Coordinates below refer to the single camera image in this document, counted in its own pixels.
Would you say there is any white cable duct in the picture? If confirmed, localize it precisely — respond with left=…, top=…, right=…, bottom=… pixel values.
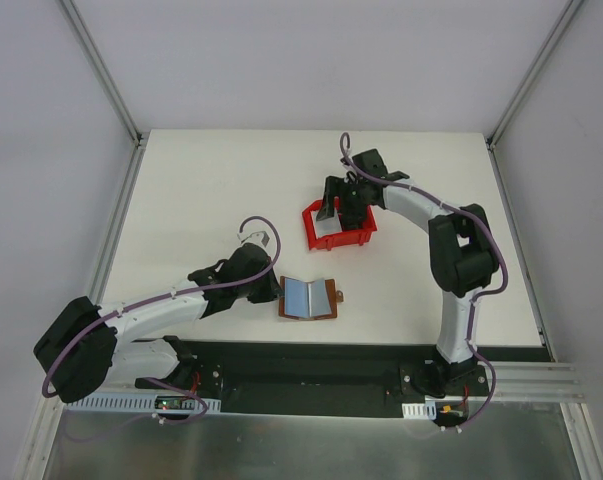
left=401, top=401, right=437, bottom=421
left=65, top=392, right=221, bottom=415

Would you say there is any purple cable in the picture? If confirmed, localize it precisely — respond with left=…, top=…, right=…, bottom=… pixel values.
left=40, top=215, right=282, bottom=399
left=338, top=131, right=511, bottom=361

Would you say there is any left white cable duct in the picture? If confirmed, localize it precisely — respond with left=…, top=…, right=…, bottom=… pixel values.
left=65, top=392, right=221, bottom=415

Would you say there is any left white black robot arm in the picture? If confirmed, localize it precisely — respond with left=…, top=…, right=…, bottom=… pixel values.
left=33, top=242, right=282, bottom=404

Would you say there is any red plastic bin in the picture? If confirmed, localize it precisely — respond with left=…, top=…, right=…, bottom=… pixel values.
left=301, top=198, right=377, bottom=251

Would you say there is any left aluminium frame post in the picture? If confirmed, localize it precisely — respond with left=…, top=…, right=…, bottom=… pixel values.
left=56, top=0, right=144, bottom=145

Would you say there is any aluminium frame post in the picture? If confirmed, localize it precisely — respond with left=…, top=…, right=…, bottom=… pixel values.
left=486, top=0, right=587, bottom=151
left=56, top=0, right=144, bottom=145

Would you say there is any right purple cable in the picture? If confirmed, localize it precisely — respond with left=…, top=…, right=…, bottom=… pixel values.
left=338, top=131, right=511, bottom=361

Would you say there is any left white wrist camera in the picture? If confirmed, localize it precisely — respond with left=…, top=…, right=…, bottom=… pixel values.
left=237, top=230, right=270, bottom=249

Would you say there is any right aluminium frame post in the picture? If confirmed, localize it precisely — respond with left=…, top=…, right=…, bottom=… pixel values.
left=486, top=0, right=587, bottom=151

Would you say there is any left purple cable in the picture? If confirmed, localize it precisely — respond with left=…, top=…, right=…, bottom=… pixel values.
left=40, top=215, right=282, bottom=399

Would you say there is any brown leather card holder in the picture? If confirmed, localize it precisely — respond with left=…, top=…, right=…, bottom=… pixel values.
left=278, top=276, right=344, bottom=321

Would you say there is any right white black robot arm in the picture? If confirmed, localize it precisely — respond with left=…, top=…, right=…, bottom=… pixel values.
left=316, top=146, right=506, bottom=395

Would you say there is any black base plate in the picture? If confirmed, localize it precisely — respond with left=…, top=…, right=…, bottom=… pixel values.
left=135, top=336, right=495, bottom=426

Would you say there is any right white cable duct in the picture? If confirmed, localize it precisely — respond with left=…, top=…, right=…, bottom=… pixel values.
left=401, top=401, right=437, bottom=421

